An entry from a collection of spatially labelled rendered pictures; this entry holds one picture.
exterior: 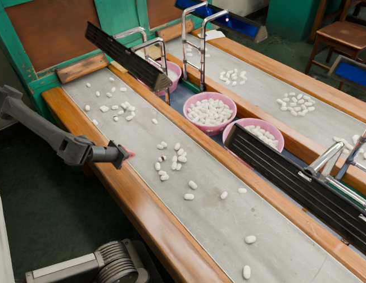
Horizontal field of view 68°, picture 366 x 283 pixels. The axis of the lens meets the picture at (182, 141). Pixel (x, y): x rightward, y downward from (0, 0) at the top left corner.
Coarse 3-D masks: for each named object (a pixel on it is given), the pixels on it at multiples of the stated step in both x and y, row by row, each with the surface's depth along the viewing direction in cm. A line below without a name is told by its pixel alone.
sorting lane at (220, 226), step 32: (96, 96) 152; (128, 96) 151; (128, 128) 133; (160, 128) 132; (128, 160) 119; (192, 160) 118; (160, 192) 107; (192, 192) 107; (192, 224) 98; (224, 224) 97; (256, 224) 97; (288, 224) 96; (224, 256) 89; (256, 256) 89; (288, 256) 89; (320, 256) 88
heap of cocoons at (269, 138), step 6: (246, 126) 130; (252, 126) 130; (258, 126) 130; (252, 132) 128; (258, 132) 127; (264, 132) 128; (264, 138) 125; (270, 138) 125; (270, 144) 122; (276, 144) 123
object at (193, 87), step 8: (192, 8) 137; (184, 16) 136; (208, 16) 128; (216, 16) 130; (184, 24) 139; (184, 32) 142; (184, 40) 145; (184, 48) 149; (200, 48) 138; (184, 56) 152; (184, 64) 156; (192, 64) 151; (200, 64) 144; (184, 72) 160; (200, 72) 147; (184, 80) 164; (200, 80) 151; (192, 88) 160; (200, 88) 154
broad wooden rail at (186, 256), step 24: (48, 96) 150; (72, 120) 135; (96, 144) 123; (96, 168) 118; (120, 192) 105; (144, 192) 105; (144, 216) 98; (168, 216) 98; (144, 240) 109; (168, 240) 91; (192, 240) 92; (168, 264) 91; (192, 264) 86; (216, 264) 87
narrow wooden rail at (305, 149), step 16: (192, 80) 162; (208, 80) 154; (208, 96) 157; (240, 112) 141; (256, 112) 134; (288, 128) 125; (288, 144) 125; (304, 144) 118; (304, 160) 122; (352, 176) 106
